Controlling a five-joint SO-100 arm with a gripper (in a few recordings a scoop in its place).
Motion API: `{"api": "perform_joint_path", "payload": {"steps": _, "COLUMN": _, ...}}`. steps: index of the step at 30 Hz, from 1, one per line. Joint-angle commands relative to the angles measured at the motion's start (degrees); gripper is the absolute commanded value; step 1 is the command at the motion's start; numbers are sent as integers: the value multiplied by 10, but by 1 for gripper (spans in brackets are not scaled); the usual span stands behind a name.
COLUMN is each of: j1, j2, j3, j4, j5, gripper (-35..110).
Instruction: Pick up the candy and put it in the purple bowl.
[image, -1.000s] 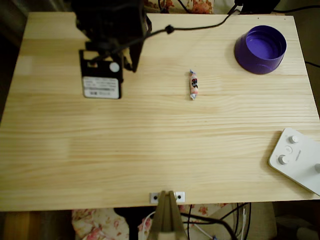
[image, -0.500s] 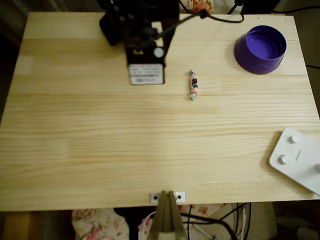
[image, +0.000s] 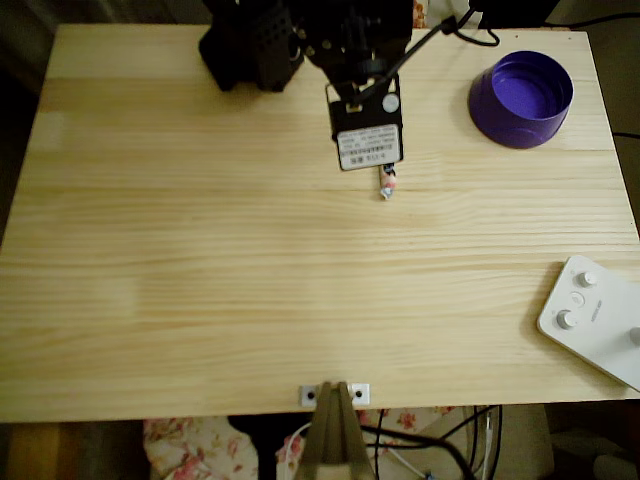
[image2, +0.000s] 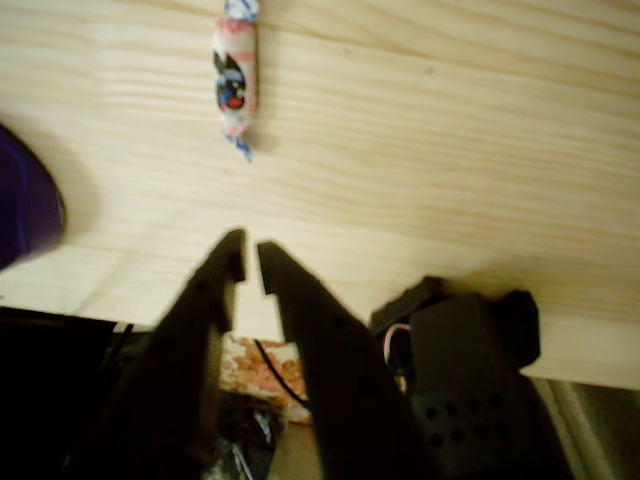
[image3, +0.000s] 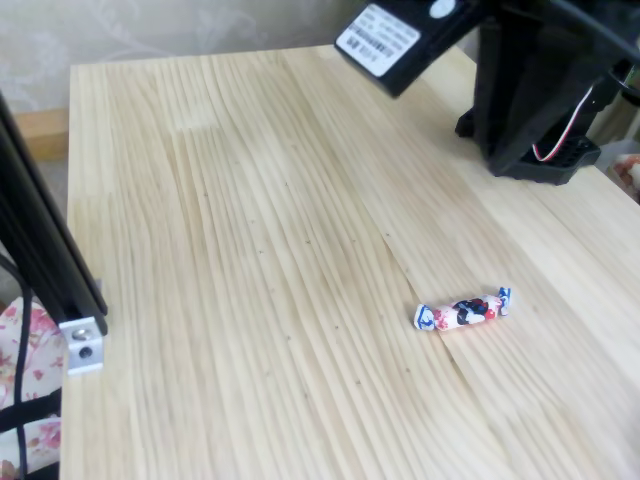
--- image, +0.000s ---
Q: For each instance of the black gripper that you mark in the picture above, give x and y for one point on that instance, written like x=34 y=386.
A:
x=334 y=64

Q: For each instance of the candy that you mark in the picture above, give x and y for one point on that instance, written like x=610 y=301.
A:
x=388 y=184

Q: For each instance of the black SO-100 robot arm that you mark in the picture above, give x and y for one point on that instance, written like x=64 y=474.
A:
x=250 y=45

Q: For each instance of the purple bowl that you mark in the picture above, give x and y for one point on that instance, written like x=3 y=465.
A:
x=520 y=100

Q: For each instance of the floral fabric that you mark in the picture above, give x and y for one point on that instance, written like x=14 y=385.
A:
x=420 y=10
x=190 y=450

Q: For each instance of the black device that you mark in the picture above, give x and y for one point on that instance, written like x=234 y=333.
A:
x=520 y=12

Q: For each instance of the white lamp knob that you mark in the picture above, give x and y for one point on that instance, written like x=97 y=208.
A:
x=586 y=278
x=565 y=319

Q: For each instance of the white control box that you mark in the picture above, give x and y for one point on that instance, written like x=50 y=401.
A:
x=595 y=330

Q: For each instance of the black camera box with label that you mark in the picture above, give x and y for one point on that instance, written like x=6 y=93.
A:
x=370 y=137

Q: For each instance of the aluminium corner bracket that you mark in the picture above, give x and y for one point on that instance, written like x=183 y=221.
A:
x=306 y=395

